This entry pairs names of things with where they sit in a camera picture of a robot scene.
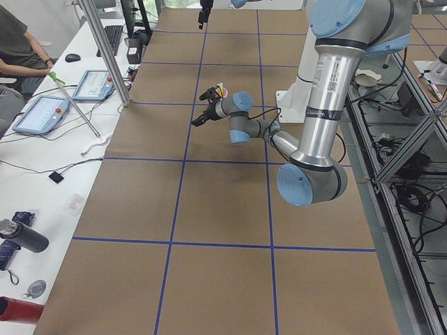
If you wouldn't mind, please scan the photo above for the near teach pendant tablet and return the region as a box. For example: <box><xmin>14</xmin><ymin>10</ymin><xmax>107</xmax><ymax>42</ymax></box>
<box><xmin>13</xmin><ymin>96</ymin><xmax>71</xmax><ymax>135</ymax></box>

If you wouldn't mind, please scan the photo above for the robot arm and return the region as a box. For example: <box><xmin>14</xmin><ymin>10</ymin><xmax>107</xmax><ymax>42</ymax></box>
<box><xmin>198</xmin><ymin>0</ymin><xmax>251</xmax><ymax>30</ymax></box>
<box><xmin>192</xmin><ymin>1</ymin><xmax>413</xmax><ymax>207</ymax></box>

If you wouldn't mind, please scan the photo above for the metal rod with green handle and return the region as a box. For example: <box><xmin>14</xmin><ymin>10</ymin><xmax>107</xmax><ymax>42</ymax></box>
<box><xmin>48</xmin><ymin>71</ymin><xmax>103</xmax><ymax>140</ymax></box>

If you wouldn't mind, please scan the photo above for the teach pendant tablet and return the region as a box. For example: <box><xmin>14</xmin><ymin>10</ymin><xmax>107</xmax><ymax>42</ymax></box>
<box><xmin>13</xmin><ymin>96</ymin><xmax>71</xmax><ymax>135</ymax></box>
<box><xmin>72</xmin><ymin>70</ymin><xmax>115</xmax><ymax>102</ymax></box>

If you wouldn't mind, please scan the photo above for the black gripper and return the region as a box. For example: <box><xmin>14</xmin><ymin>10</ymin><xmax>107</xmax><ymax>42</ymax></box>
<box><xmin>198</xmin><ymin>0</ymin><xmax>213</xmax><ymax>29</ymax></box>
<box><xmin>191</xmin><ymin>104</ymin><xmax>219</xmax><ymax>127</ymax></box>

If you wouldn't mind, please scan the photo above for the aluminium frame post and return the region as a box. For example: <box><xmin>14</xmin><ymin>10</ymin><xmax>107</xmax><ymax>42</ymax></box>
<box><xmin>78</xmin><ymin>0</ymin><xmax>131</xmax><ymax>107</ymax></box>

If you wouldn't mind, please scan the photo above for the pink mesh pen holder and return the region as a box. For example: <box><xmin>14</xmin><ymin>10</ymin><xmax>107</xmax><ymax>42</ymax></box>
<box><xmin>215</xmin><ymin>83</ymin><xmax>228</xmax><ymax>98</ymax></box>

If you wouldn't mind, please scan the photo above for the black keyboard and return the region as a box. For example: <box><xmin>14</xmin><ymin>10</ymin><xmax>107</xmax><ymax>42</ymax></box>
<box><xmin>104</xmin><ymin>25</ymin><xmax>124</xmax><ymax>56</ymax></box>

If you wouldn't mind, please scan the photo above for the black water bottle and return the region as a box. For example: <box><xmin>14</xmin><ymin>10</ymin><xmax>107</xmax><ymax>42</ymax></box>
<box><xmin>1</xmin><ymin>219</ymin><xmax>49</xmax><ymax>253</ymax></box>

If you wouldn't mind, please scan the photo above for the small black square device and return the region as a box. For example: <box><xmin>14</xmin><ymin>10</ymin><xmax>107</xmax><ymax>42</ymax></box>
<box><xmin>48</xmin><ymin>171</ymin><xmax>64</xmax><ymax>184</ymax></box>

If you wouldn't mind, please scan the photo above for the black box with label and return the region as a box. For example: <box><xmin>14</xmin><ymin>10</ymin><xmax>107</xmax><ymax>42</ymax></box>
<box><xmin>126</xmin><ymin>38</ymin><xmax>142</xmax><ymax>65</ymax></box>

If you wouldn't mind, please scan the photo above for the black computer mouse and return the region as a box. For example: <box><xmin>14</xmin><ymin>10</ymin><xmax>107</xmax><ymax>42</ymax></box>
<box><xmin>64</xmin><ymin>53</ymin><xmax>81</xmax><ymax>63</ymax></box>

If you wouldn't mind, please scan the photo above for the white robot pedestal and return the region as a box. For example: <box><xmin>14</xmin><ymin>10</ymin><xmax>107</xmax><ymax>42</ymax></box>
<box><xmin>276</xmin><ymin>28</ymin><xmax>318</xmax><ymax>124</ymax></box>

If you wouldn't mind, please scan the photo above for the round metal lid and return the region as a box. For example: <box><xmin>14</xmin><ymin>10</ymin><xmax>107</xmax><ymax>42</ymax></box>
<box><xmin>27</xmin><ymin>279</ymin><xmax>47</xmax><ymax>299</ymax></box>

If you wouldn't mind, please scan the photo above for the folded blue umbrella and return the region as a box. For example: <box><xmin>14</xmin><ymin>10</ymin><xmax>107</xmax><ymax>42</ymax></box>
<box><xmin>0</xmin><ymin>211</ymin><xmax>36</xmax><ymax>271</ymax></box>

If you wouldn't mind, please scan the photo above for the seated person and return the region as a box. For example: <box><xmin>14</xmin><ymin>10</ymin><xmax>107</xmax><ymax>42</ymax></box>
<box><xmin>1</xmin><ymin>7</ymin><xmax>57</xmax><ymax>100</ymax></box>

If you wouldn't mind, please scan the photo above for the far teach pendant tablet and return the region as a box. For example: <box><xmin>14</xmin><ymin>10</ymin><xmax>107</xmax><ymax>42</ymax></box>
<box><xmin>72</xmin><ymin>70</ymin><xmax>115</xmax><ymax>102</ymax></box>

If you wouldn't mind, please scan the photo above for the red bottle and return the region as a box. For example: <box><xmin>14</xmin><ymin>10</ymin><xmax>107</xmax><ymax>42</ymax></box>
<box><xmin>1</xmin><ymin>297</ymin><xmax>45</xmax><ymax>325</ymax></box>

